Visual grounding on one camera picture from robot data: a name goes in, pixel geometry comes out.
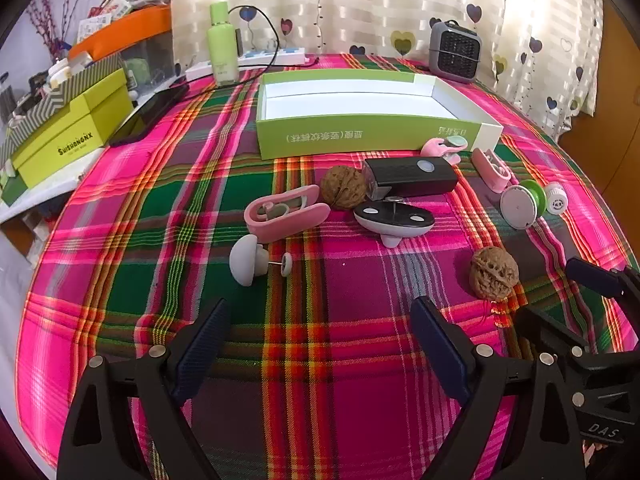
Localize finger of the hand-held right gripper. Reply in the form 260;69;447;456
515;305;593;361
566;257;640;311

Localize black smartphone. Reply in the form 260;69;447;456
109;82;190;148

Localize light green bottle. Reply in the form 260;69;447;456
207;2;240;86

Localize green and white spool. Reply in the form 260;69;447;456
500;180;550;230

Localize white power strip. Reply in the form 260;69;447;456
185;46;307;82

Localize brown walnut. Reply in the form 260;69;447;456
470;246;520;302
320;166;363;211

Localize dark green round object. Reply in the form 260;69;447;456
125;57;151;82

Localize yellow-green shoe box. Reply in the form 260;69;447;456
0;52;126;161

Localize white round tape roll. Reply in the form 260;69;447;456
544;185;570;216

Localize black and white oval gadget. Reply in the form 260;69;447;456
352;199;435;248

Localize clear storage bin orange lid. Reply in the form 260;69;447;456
67;4;173;91

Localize green and white cardboard box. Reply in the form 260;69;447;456
256;71;504;160

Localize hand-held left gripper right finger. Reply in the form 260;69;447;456
410;295;586;480

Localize pink green plaid tablecloth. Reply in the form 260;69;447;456
15;52;640;480

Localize small pink clip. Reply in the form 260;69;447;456
471;147;512;194

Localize grey small heater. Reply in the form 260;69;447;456
428;20;482;81

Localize brown wooden board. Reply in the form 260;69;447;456
560;0;640;196

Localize dark green box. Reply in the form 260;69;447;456
0;160;27;206

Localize pink clip with mint pads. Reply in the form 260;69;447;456
420;134;469;165

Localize heart-print curtain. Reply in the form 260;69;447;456
170;0;606;136

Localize large pink clip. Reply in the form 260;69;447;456
243;185;331;237

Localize cluster of cosmetic jars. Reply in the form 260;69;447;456
27;52;96;98

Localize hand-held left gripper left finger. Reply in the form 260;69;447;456
57;297;232;480

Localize pink flowering branches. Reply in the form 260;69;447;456
27;0;96;56

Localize black rectangular device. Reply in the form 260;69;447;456
361;156;460;201

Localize white side table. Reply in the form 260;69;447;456
0;175;78;223

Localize lime green box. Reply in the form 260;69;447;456
10;67;135;188

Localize colourful card packets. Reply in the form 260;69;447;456
77;2;133;43

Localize black charging cable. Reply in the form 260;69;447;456
186;5;321;97

